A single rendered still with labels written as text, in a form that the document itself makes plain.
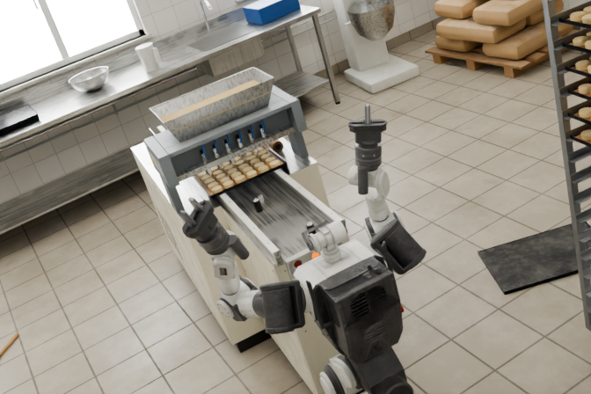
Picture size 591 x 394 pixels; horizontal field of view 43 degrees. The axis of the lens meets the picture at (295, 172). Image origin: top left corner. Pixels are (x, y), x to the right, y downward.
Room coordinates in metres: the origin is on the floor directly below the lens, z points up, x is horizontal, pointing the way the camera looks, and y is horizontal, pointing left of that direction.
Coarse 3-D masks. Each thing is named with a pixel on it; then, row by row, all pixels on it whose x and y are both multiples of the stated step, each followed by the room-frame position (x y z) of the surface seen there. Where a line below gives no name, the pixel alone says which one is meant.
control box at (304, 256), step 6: (300, 252) 2.56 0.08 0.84; (306, 252) 2.55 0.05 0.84; (312, 252) 2.55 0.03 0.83; (318, 252) 2.55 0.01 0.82; (288, 258) 2.55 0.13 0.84; (294, 258) 2.53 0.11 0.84; (300, 258) 2.53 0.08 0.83; (306, 258) 2.54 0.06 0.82; (288, 264) 2.52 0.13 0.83; (294, 264) 2.52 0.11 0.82; (288, 270) 2.53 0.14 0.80; (294, 270) 2.52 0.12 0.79
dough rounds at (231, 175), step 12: (240, 156) 3.56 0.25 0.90; (252, 156) 3.46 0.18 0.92; (264, 156) 3.42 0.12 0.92; (216, 168) 3.45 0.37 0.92; (228, 168) 3.40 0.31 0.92; (240, 168) 3.36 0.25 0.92; (252, 168) 3.36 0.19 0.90; (264, 168) 3.27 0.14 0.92; (204, 180) 3.36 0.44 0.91; (216, 180) 3.35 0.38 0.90; (228, 180) 3.26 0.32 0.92; (240, 180) 3.23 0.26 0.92; (216, 192) 3.20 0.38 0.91
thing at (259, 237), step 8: (160, 128) 4.37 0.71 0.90; (224, 200) 3.11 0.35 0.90; (232, 208) 3.00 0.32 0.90; (240, 216) 2.90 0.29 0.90; (240, 224) 2.94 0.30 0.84; (248, 224) 2.81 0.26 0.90; (248, 232) 2.83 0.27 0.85; (256, 232) 2.72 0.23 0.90; (256, 240) 2.73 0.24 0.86; (264, 240) 2.63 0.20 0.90; (264, 248) 2.63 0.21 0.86; (272, 248) 2.55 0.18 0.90; (272, 256) 2.54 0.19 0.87; (280, 256) 2.51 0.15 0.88; (280, 264) 2.51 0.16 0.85
